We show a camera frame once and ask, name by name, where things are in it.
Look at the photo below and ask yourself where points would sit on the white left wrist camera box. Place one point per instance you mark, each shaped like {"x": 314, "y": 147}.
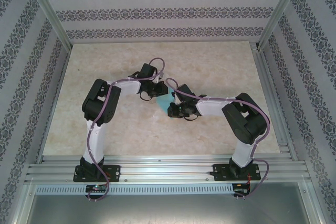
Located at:
{"x": 159, "y": 78}

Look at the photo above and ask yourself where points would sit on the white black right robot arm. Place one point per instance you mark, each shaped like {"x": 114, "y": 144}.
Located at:
{"x": 210, "y": 107}

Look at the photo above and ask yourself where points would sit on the aluminium side rail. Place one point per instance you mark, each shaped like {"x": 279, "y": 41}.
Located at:
{"x": 274, "y": 103}

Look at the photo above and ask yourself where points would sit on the small circuit board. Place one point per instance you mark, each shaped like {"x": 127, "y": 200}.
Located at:
{"x": 240, "y": 190}
{"x": 95, "y": 188}

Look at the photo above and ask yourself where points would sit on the aluminium frame post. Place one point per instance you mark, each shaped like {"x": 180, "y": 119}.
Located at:
{"x": 282, "y": 9}
{"x": 313, "y": 203}
{"x": 47, "y": 11}
{"x": 25, "y": 203}

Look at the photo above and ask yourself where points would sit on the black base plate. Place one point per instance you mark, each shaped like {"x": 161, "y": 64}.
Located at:
{"x": 115, "y": 172}
{"x": 219, "y": 172}

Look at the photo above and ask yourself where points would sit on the grey metal sheet panel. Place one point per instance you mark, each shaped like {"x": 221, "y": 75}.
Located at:
{"x": 168, "y": 211}

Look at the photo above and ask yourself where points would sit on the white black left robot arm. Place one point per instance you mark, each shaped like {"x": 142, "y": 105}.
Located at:
{"x": 95, "y": 145}

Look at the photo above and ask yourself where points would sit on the aluminium mounting rail beam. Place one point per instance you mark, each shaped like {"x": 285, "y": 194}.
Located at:
{"x": 168, "y": 167}

